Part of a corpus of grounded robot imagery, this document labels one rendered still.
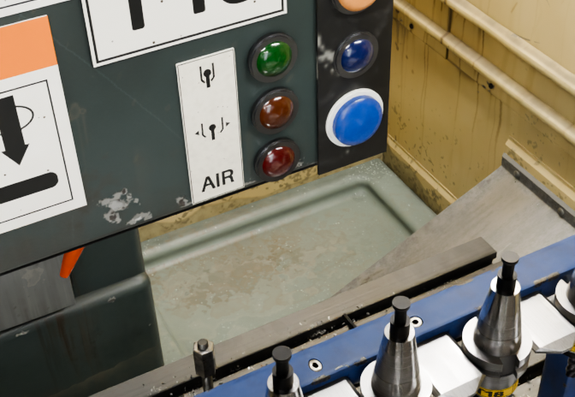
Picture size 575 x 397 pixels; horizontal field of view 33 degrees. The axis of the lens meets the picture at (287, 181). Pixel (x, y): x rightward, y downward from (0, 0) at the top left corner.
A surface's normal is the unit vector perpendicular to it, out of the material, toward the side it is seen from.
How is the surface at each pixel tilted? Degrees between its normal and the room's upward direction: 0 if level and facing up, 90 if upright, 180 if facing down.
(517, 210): 24
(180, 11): 90
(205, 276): 0
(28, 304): 90
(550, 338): 0
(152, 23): 90
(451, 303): 0
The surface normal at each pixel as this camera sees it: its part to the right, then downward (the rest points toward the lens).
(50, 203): 0.47, 0.55
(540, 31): -0.88, 0.29
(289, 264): -0.03, -0.78
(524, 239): -0.39, -0.58
